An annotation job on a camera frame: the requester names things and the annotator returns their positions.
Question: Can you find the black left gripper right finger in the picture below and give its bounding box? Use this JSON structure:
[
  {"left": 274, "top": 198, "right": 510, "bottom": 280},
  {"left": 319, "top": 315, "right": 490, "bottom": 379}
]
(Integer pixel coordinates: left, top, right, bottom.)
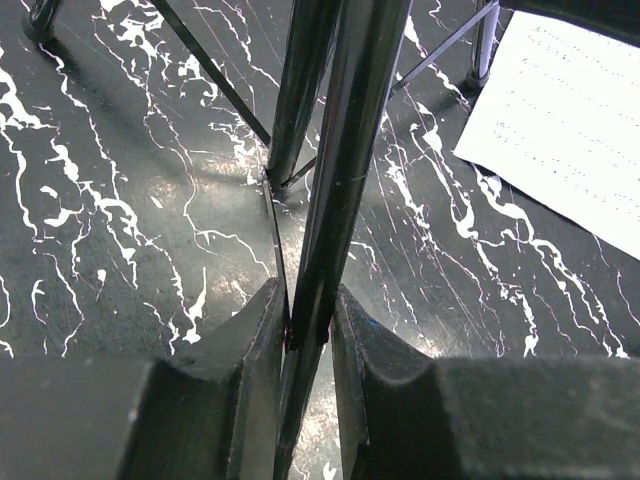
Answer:
[{"left": 331, "top": 288, "right": 639, "bottom": 479}]

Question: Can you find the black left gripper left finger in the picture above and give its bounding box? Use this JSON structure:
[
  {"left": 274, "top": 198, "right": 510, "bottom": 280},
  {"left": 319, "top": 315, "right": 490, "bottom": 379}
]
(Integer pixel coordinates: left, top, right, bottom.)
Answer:
[{"left": 1, "top": 278, "right": 288, "bottom": 479}]

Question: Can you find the sheet music page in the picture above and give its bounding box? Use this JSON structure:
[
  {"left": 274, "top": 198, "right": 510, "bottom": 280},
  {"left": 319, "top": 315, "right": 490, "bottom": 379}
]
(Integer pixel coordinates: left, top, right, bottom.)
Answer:
[{"left": 454, "top": 12, "right": 639, "bottom": 257}]

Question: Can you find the black tripod music stand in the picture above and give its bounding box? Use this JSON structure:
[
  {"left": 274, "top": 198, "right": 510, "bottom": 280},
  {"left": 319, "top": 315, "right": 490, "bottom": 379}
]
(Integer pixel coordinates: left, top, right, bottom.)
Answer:
[{"left": 22, "top": 0, "right": 501, "bottom": 480}]

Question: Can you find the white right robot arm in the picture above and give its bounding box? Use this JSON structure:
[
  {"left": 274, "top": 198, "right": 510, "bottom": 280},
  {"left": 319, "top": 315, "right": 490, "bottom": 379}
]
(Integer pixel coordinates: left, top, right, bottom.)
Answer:
[{"left": 499, "top": 0, "right": 640, "bottom": 47}]

